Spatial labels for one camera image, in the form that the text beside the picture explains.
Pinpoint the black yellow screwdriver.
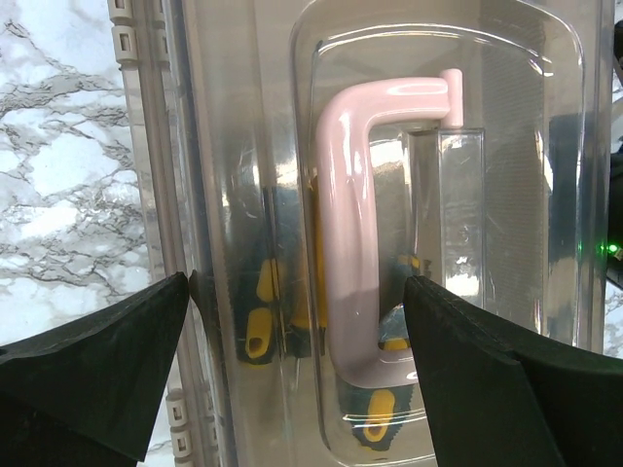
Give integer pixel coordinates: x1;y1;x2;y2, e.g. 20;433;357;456
235;258;281;366
336;255;420;451

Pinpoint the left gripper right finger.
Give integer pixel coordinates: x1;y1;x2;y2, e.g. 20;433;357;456
404;276;622;466

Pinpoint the beige plastic tool box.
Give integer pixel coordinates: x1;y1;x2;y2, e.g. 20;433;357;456
108;1;617;466

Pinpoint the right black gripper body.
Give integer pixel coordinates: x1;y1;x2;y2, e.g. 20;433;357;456
606;147;623;289

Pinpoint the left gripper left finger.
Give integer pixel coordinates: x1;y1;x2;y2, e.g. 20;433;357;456
1;272;189;466

